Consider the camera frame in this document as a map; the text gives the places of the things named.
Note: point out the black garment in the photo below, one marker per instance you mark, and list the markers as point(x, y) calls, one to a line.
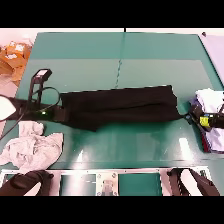
point(116, 106)

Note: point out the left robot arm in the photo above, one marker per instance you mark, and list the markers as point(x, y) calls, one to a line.
point(23, 111)

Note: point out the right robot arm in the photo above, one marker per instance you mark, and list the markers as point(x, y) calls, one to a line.
point(213, 120)

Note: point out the grey garment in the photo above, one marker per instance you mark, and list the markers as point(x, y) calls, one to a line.
point(33, 148)

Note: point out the white garment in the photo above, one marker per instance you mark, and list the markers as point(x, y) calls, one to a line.
point(211, 100)

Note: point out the red garment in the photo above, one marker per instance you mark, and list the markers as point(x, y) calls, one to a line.
point(207, 149)

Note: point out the silver frame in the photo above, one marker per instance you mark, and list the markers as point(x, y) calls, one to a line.
point(106, 176)

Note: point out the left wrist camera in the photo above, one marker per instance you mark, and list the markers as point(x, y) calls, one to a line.
point(42, 74)

